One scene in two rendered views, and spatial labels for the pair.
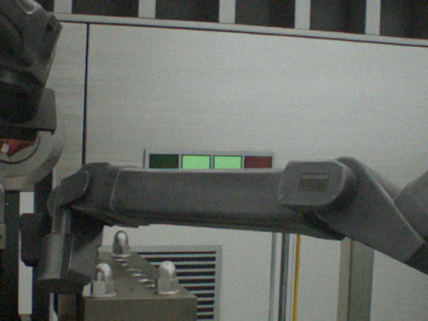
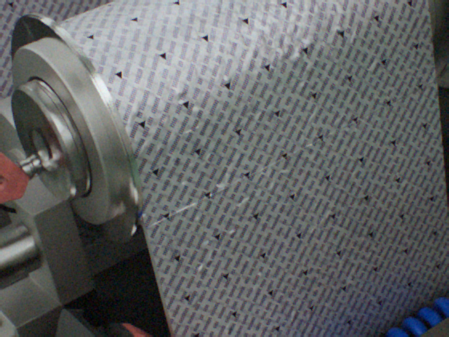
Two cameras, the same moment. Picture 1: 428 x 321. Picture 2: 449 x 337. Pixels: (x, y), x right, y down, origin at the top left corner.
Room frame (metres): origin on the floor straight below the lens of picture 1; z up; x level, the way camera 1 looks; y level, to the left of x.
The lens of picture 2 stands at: (1.13, -0.27, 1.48)
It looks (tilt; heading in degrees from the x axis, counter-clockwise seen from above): 28 degrees down; 78
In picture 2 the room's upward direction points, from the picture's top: 12 degrees counter-clockwise
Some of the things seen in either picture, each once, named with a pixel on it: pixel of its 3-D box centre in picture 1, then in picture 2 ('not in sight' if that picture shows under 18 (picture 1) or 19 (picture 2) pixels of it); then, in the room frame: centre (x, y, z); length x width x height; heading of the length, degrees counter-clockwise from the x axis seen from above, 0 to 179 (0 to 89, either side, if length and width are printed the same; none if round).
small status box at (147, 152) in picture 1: (211, 170); not in sight; (1.58, 0.00, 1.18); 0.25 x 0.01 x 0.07; 108
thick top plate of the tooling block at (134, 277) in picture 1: (113, 290); not in sight; (1.36, 0.15, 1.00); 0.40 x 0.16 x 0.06; 18
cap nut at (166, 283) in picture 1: (166, 276); not in sight; (1.22, 0.06, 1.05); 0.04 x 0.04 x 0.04
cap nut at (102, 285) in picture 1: (102, 279); not in sight; (1.18, 0.15, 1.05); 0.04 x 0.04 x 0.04
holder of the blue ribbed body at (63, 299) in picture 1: (58, 287); not in sight; (1.29, 0.23, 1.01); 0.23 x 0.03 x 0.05; 18
